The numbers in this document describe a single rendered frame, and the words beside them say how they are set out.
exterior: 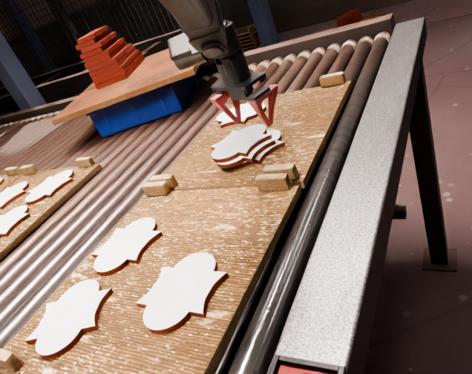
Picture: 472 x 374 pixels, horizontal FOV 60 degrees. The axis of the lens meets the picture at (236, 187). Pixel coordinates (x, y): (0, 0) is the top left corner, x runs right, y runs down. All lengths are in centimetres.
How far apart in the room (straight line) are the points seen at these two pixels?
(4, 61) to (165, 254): 198
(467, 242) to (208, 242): 140
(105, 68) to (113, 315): 108
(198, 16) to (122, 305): 44
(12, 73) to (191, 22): 193
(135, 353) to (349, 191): 39
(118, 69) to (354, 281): 120
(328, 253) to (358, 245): 4
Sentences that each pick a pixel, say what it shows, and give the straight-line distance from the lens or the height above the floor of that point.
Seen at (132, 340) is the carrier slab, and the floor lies 94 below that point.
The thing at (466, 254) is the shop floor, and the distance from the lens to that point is 185.
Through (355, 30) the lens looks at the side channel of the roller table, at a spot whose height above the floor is 94.
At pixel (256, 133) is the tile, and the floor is 97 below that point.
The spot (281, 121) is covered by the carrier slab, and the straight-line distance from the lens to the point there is 94.
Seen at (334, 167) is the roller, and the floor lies 91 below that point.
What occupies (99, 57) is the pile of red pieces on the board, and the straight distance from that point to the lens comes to 156.
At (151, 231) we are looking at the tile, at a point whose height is 95.
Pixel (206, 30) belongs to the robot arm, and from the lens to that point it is 69.
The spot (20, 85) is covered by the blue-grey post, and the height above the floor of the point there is 107.
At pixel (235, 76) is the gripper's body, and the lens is 80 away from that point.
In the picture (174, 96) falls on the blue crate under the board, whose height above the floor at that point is 97.
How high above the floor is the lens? 130
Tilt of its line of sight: 29 degrees down
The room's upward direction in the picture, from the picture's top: 24 degrees counter-clockwise
